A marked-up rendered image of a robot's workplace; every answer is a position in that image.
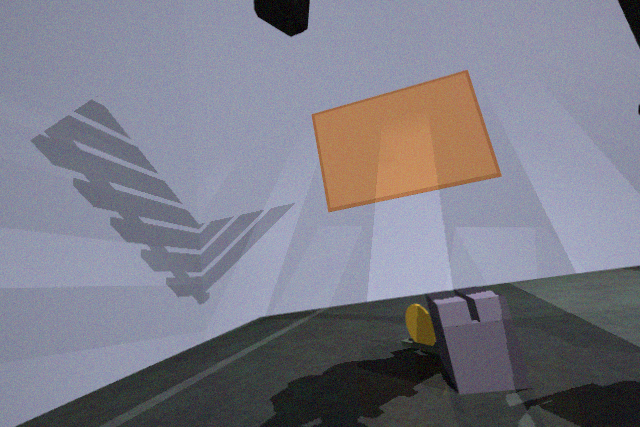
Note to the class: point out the gold coin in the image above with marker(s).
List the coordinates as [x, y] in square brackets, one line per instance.
[419, 325]

